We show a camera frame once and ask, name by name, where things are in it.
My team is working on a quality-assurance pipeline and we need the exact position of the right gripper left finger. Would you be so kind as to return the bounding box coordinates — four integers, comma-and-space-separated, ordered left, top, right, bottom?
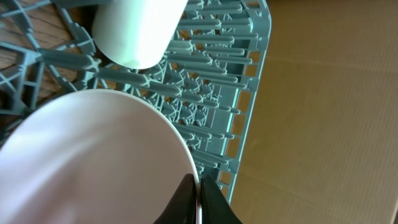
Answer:
154, 174, 197, 224

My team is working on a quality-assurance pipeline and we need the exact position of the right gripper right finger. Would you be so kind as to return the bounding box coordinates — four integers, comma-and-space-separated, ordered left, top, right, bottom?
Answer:
200, 175, 243, 224

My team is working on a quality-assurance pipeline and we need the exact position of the pink bowl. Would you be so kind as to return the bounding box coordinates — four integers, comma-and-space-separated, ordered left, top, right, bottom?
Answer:
1, 89, 197, 223

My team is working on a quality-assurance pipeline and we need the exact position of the white cup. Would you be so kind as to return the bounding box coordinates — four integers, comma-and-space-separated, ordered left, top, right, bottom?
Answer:
91, 0, 188, 69

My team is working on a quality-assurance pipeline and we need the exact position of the grey dishwasher rack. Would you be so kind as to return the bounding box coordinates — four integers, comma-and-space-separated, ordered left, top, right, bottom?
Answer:
1, 0, 272, 200

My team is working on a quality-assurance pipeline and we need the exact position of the cardboard backdrop wall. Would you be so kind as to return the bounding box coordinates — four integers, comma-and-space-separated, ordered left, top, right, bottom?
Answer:
231, 0, 397, 223

